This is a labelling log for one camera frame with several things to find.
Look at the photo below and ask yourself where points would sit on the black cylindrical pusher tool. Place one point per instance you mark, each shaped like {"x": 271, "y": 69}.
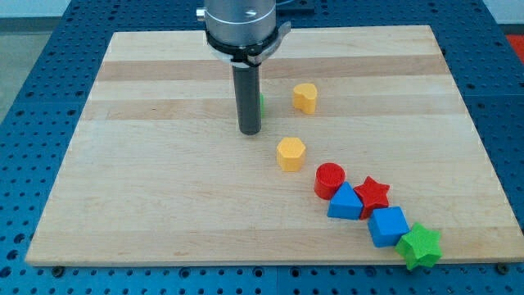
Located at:
{"x": 247, "y": 93}

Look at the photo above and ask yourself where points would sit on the yellow hexagon block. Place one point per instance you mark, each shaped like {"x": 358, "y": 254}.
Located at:
{"x": 291, "y": 154}

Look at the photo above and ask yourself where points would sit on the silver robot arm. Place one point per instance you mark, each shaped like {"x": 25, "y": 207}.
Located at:
{"x": 243, "y": 33}

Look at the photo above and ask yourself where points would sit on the green circle block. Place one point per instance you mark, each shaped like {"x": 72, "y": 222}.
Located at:
{"x": 262, "y": 105}

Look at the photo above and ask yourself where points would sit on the yellow heart block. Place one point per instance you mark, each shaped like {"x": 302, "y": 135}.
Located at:
{"x": 305, "y": 98}

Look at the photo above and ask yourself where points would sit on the red cylinder block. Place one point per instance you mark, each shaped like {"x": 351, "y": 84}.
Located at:
{"x": 329, "y": 177}

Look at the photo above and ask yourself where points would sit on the wooden board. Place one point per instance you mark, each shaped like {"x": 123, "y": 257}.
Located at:
{"x": 157, "y": 172}

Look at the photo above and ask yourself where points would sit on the blue triangle block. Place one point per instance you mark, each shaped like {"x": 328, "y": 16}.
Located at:
{"x": 345, "y": 204}

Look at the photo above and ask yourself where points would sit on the red star block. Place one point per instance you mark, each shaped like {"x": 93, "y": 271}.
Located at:
{"x": 373, "y": 195}

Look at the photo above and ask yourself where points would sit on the blue cube block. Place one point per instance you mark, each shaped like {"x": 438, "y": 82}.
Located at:
{"x": 387, "y": 225}

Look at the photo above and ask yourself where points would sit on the green star block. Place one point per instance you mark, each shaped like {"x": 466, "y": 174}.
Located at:
{"x": 420, "y": 247}

